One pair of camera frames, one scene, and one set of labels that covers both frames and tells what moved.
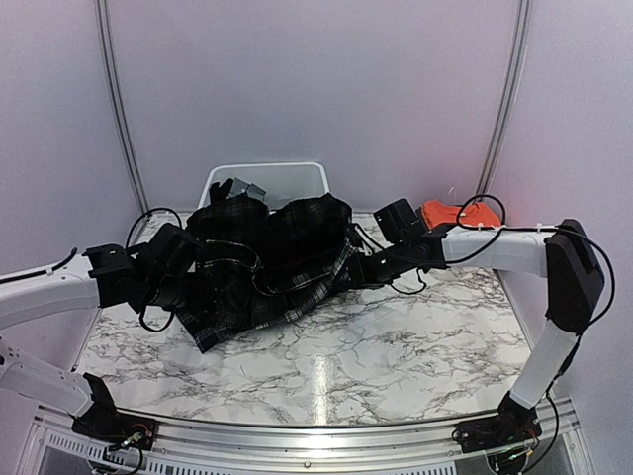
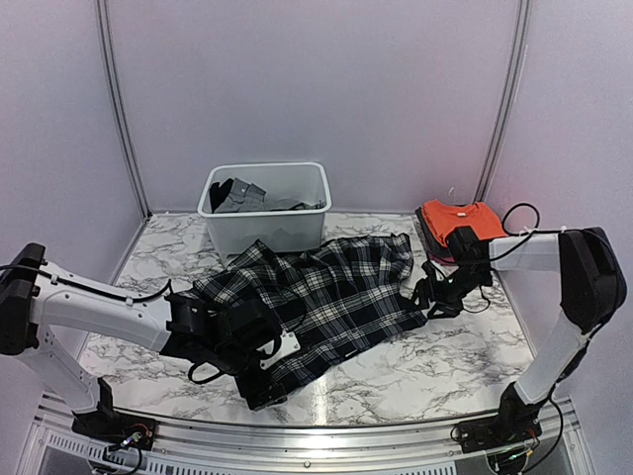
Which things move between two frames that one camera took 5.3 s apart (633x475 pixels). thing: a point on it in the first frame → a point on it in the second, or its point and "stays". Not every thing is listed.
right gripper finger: (365, 241) → (426, 288)
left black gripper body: (169, 294) → (230, 362)
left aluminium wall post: (102, 15) stays
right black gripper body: (384, 271) → (460, 285)
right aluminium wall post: (501, 123) stays
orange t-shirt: (476, 213) stays
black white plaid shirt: (257, 265) → (333, 295)
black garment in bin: (219, 193) stays
